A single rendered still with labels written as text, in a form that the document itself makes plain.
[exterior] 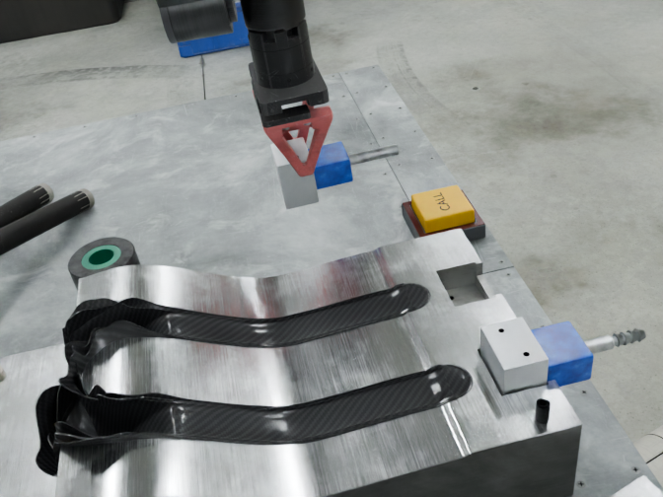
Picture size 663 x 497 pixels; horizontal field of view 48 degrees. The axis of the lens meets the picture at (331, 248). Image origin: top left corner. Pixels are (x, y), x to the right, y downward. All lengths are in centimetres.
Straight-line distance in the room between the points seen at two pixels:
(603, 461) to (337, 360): 24
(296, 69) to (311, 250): 27
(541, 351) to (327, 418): 18
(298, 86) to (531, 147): 198
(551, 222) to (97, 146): 144
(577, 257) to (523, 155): 57
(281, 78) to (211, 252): 30
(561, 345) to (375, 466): 18
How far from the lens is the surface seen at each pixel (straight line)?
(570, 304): 201
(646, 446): 137
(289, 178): 76
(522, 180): 247
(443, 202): 89
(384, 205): 96
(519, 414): 59
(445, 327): 65
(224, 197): 103
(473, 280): 73
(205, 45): 372
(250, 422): 60
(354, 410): 60
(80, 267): 92
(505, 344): 60
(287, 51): 70
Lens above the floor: 134
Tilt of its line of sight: 37 degrees down
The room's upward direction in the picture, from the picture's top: 9 degrees counter-clockwise
